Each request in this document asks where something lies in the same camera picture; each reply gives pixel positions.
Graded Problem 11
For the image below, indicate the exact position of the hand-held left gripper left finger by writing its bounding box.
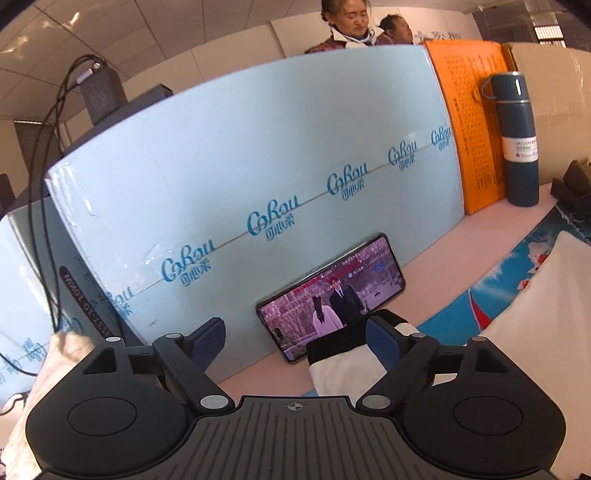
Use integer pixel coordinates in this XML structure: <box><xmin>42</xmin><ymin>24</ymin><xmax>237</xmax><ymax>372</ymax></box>
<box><xmin>81</xmin><ymin>316</ymin><xmax>235</xmax><ymax>414</ymax></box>

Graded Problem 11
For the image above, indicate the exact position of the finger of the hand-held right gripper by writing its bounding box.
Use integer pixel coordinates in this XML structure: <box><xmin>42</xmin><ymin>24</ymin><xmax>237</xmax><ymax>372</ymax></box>
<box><xmin>551</xmin><ymin>159</ymin><xmax>591</xmax><ymax>217</ymax></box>

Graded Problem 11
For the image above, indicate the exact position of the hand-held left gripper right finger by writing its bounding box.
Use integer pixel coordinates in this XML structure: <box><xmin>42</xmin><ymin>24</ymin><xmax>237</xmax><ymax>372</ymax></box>
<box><xmin>355</xmin><ymin>318</ymin><xmax>502</xmax><ymax>412</ymax></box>

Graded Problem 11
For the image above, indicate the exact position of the white garment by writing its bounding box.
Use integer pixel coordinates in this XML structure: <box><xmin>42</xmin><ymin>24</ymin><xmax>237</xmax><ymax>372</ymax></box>
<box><xmin>305</xmin><ymin>230</ymin><xmax>591</xmax><ymax>480</ymax></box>

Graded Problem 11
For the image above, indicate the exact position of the smartphone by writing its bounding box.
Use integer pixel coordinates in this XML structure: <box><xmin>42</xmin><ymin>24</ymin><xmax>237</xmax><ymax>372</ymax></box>
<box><xmin>256</xmin><ymin>233</ymin><xmax>406</xmax><ymax>364</ymax></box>

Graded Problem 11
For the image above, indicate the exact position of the dark blue vacuum bottle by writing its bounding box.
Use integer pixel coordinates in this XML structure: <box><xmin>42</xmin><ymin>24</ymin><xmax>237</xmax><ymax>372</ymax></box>
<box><xmin>480</xmin><ymin>71</ymin><xmax>541</xmax><ymax>208</ymax></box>

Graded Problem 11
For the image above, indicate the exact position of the brown cardboard box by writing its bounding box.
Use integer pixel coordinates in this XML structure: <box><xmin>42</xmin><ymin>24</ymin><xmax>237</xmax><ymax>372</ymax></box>
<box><xmin>501</xmin><ymin>41</ymin><xmax>591</xmax><ymax>186</ymax></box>

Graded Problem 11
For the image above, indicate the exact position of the orange cardboard box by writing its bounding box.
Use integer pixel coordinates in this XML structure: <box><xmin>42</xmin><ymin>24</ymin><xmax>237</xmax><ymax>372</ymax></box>
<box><xmin>424</xmin><ymin>40</ymin><xmax>509</xmax><ymax>216</ymax></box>

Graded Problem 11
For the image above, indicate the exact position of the printed mat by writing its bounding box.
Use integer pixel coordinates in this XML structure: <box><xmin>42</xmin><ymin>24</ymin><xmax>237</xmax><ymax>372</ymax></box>
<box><xmin>414</xmin><ymin>198</ymin><xmax>591</xmax><ymax>339</ymax></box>

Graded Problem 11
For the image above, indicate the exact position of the cream cloth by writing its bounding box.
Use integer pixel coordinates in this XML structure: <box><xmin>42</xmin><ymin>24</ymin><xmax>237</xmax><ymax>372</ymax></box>
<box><xmin>0</xmin><ymin>330</ymin><xmax>95</xmax><ymax>480</ymax></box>

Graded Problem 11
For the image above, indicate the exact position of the large light blue cardboard box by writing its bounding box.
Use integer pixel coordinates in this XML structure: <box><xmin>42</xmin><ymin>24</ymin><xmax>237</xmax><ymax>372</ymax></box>
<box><xmin>45</xmin><ymin>45</ymin><xmax>465</xmax><ymax>385</ymax></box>

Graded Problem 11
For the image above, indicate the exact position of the black power adapter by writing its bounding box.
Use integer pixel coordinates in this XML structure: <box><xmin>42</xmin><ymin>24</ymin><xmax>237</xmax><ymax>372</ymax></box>
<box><xmin>76</xmin><ymin>62</ymin><xmax>129</xmax><ymax>126</ymax></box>

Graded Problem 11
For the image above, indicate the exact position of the black cable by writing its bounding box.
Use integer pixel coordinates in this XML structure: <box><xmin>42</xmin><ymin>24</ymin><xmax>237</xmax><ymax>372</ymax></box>
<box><xmin>0</xmin><ymin>54</ymin><xmax>125</xmax><ymax>377</ymax></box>

